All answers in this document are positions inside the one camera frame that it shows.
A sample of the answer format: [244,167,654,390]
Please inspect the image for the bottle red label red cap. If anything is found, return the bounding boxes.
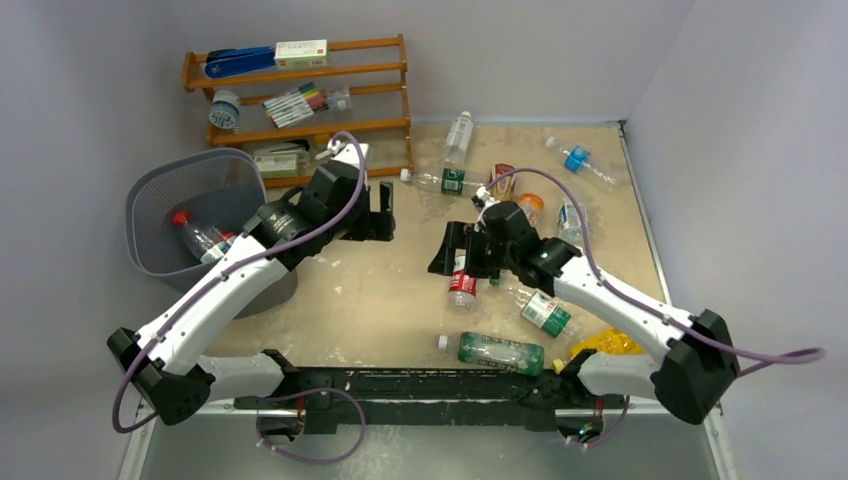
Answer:
[447,255,477,310]

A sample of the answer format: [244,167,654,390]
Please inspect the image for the green tea bottle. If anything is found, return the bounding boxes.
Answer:
[436,332,545,377]

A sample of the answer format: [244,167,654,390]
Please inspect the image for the bottle red blue label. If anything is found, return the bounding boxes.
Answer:
[171,210,236,264]

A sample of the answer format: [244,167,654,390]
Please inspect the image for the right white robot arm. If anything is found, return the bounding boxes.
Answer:
[427,201,740,425]

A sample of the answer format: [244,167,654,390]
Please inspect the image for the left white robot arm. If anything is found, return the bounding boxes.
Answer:
[107,160,395,433]

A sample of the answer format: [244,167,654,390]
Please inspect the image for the grey mesh waste bin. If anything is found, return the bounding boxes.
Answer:
[125,148,267,294]

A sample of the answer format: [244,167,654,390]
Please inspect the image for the orange drink bottle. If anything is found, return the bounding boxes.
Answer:
[518,193,544,227]

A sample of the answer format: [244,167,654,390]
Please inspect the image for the amber tea bottle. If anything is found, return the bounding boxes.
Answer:
[488,163,515,201]

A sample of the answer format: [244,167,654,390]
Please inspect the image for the white stapler on shelf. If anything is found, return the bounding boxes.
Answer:
[253,141,312,179]

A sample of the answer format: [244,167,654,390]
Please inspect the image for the clear bottle green label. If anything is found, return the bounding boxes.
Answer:
[399,167,489,197]

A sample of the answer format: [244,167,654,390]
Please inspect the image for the crushed bottle blue white label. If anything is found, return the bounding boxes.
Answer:
[557,198,590,249]

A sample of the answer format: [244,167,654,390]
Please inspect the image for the bottle green cap green label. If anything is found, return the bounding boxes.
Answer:
[488,277,572,338]

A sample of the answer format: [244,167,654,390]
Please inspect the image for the wooden slatted shelf rack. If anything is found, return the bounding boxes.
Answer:
[181,34,414,188]

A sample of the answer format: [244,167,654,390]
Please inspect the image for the pack of coloured markers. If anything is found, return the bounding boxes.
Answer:
[261,82,329,128]

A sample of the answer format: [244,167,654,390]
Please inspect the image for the clear bottle white cap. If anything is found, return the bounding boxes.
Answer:
[442,111,474,165]

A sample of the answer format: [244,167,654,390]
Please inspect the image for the clear bottle blue label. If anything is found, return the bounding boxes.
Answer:
[545,136,622,191]

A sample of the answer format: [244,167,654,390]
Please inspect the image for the white and red box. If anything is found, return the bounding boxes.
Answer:
[273,39,329,70]

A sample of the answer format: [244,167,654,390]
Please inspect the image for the yellow bottle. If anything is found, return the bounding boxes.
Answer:
[568,328,644,360]

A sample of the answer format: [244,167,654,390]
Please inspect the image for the blue stapler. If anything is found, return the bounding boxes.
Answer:
[204,46,275,79]

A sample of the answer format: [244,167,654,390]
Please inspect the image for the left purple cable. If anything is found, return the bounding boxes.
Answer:
[111,131,369,435]

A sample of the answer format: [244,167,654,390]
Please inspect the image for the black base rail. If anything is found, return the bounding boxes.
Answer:
[234,365,624,434]

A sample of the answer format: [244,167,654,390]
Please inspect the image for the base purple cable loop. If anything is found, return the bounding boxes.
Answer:
[254,387,369,465]

